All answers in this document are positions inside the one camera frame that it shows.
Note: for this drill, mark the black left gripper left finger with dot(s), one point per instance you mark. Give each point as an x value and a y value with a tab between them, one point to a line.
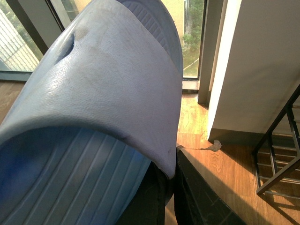
148	205

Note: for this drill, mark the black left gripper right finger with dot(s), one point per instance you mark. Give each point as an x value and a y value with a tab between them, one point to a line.
195	202

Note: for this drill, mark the light blue slipper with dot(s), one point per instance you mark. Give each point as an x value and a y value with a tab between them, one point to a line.
103	103

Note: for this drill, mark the black metal shoe rack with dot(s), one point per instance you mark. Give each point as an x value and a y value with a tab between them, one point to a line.
277	154

